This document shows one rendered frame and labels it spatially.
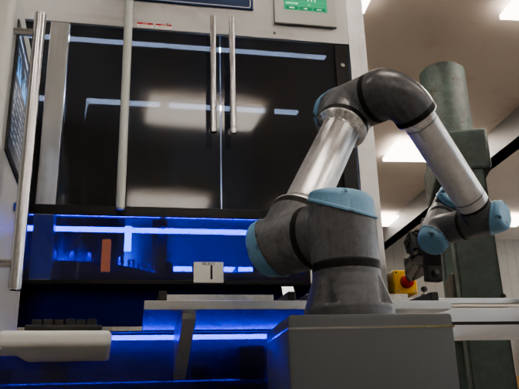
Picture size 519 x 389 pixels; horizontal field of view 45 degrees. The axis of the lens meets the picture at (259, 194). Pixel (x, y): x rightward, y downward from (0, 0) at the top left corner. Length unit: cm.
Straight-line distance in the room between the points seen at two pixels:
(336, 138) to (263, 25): 88
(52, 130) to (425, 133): 107
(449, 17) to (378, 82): 435
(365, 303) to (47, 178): 113
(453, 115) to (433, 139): 395
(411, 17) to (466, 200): 419
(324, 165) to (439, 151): 29
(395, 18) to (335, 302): 471
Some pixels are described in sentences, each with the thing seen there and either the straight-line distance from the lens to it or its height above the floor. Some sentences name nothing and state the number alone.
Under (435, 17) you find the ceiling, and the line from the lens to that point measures 567.
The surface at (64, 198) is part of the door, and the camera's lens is 186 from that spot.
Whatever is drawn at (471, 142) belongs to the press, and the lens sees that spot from 495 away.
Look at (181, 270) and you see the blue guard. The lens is 179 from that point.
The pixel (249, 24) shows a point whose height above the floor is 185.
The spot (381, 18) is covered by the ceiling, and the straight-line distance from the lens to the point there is 555.
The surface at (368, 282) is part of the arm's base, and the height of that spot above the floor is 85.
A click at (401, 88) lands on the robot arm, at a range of 137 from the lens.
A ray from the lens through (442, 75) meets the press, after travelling 552.
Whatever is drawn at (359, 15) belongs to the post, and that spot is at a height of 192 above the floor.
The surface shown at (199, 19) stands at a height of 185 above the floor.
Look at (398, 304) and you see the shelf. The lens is 148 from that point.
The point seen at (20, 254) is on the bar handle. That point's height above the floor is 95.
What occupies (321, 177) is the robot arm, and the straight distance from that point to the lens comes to 125.
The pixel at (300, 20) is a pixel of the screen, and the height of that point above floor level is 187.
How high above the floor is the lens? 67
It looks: 18 degrees up
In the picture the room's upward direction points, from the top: 2 degrees counter-clockwise
